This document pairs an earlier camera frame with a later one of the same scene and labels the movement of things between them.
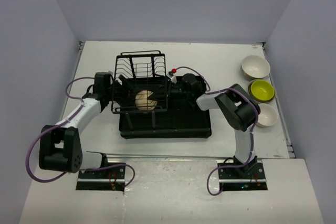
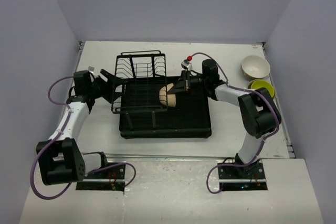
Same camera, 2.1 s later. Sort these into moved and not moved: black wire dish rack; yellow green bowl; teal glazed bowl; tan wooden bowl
Moved: tan wooden bowl
Not moved: black wire dish rack; yellow green bowl; teal glazed bowl
